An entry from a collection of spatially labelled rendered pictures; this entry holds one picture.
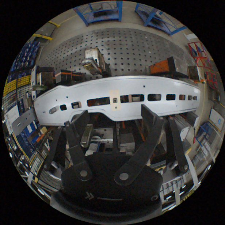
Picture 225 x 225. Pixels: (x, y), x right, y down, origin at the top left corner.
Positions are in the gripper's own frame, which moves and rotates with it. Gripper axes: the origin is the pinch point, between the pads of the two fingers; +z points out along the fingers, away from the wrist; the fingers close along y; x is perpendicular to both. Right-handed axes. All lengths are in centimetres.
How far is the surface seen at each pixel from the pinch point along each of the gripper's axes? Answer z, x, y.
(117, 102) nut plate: 13.2, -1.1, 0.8
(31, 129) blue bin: 6, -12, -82
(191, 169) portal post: -33, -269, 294
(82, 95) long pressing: 13.5, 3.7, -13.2
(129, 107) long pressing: 13.5, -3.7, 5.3
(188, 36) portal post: 96, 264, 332
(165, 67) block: 19.9, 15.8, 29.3
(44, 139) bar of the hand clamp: 2.1, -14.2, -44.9
